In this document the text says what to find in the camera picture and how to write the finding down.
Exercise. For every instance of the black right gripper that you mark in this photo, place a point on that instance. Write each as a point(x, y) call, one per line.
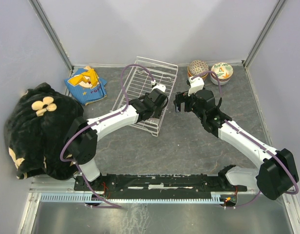
point(181, 97)

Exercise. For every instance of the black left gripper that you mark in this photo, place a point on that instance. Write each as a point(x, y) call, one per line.
point(158, 112)

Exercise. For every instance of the yellow sun pattern bowl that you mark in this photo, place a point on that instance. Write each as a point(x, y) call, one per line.
point(204, 77)

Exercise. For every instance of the white wire dish rack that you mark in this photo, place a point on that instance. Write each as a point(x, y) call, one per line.
point(138, 82)

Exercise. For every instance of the maroon tile pattern bowl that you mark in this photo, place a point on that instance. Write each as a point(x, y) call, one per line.
point(196, 67)

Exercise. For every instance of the plain white ribbed bowl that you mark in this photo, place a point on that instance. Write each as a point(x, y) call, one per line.
point(222, 82)

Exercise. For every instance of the white bowl red lattice pattern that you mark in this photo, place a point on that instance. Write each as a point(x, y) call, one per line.
point(226, 79)

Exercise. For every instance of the white bowl orange flower pattern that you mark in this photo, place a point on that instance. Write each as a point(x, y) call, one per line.
point(223, 70)

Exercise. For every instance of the grey striped bowl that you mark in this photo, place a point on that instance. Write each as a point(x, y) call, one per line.
point(155, 120)

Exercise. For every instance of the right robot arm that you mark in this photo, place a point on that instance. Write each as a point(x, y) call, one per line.
point(275, 171)

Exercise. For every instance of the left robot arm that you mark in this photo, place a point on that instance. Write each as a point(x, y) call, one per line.
point(83, 135)

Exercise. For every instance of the black plush flower blanket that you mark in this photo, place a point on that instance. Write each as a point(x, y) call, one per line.
point(35, 131)

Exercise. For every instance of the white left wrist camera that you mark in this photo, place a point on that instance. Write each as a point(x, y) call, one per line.
point(158, 86)

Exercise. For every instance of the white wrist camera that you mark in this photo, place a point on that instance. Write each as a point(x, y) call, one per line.
point(158, 86)
point(196, 84)

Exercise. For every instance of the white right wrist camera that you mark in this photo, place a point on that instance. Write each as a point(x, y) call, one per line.
point(196, 84)

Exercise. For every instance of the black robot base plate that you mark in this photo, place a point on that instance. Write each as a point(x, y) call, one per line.
point(153, 187)

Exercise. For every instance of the aluminium frame rails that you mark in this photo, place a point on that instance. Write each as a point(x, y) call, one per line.
point(29, 218)

